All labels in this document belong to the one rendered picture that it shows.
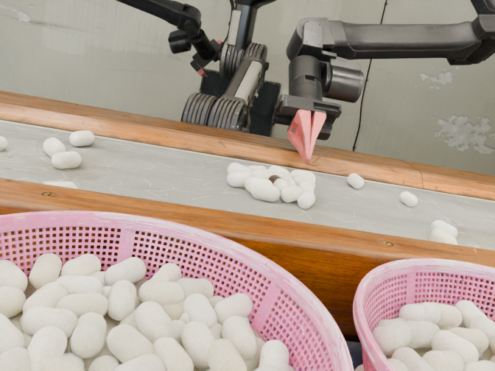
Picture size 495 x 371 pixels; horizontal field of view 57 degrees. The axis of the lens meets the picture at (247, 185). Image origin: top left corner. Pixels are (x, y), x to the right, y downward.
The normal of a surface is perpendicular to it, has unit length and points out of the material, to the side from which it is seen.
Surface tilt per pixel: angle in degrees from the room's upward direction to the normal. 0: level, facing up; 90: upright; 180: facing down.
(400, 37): 54
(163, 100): 90
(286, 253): 90
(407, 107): 90
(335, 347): 75
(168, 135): 45
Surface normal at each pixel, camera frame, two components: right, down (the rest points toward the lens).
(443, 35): 0.22, -0.29
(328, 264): 0.09, 0.31
